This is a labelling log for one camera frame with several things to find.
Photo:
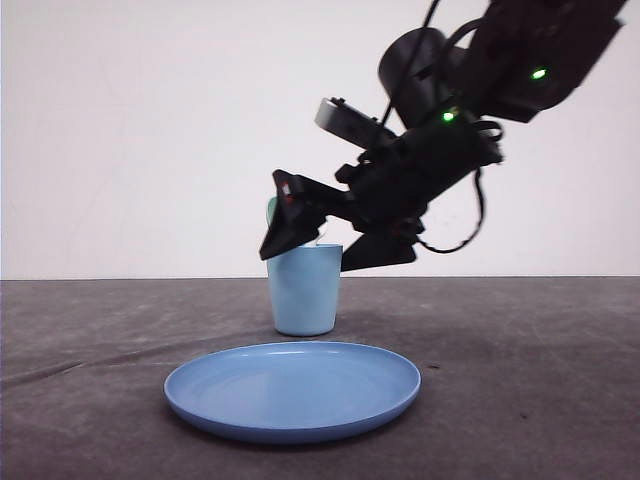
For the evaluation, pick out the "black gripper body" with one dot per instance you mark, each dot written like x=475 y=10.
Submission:
x=392 y=184

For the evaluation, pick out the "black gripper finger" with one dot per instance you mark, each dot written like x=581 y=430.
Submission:
x=302 y=205
x=378 y=250

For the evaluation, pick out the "mint green plastic spoon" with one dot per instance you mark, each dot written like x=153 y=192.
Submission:
x=270 y=210

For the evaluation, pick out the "white plastic fork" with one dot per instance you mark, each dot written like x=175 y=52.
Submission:
x=321 y=235

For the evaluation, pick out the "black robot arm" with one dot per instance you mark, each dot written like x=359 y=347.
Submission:
x=451 y=93

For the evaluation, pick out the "light blue plastic cup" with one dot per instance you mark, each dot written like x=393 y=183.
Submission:
x=304 y=289

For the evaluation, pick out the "blue plastic plate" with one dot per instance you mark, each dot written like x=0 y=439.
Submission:
x=293 y=393

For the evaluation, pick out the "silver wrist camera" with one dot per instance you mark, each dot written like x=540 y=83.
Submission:
x=337 y=117

